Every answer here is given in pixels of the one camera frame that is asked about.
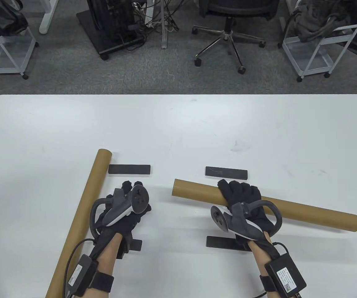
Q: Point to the grey and white hand controller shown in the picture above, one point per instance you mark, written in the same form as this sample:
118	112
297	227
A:
125	205
237	223

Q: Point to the person's right hand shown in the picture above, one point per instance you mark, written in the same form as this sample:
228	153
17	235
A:
240	192

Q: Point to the white desk leg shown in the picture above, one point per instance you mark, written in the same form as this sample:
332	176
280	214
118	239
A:
46	21

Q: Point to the person's left hand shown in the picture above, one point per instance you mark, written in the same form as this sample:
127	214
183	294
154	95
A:
132	222

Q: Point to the black wheeled computer stand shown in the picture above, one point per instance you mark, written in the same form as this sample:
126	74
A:
110	31

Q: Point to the grey bag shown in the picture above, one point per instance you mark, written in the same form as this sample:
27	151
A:
315	24

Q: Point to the person's right forearm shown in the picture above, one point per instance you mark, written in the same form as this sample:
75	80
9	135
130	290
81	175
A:
260	260

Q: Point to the black office chair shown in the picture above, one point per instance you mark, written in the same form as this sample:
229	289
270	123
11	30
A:
228	34

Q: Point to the black wrist sensor box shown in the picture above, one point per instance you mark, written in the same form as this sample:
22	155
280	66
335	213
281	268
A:
80	274
285	276

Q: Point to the white power strip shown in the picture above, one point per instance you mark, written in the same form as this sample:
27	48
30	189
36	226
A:
149	15

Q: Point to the black bar weight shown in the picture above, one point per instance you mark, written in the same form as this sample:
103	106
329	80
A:
226	173
136	245
128	169
220	242

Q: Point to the black bag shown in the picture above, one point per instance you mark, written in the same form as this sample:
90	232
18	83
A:
1	18

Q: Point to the white wheeled cart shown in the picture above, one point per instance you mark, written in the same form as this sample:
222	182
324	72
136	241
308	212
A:
11	59
315	62

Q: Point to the person's left forearm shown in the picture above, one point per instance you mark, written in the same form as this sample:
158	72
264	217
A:
107	264

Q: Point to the white upright post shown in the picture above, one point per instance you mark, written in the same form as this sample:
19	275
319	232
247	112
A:
164	37

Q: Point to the brown cardboard mailing tube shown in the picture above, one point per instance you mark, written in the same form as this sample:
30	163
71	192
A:
96	173
305	214

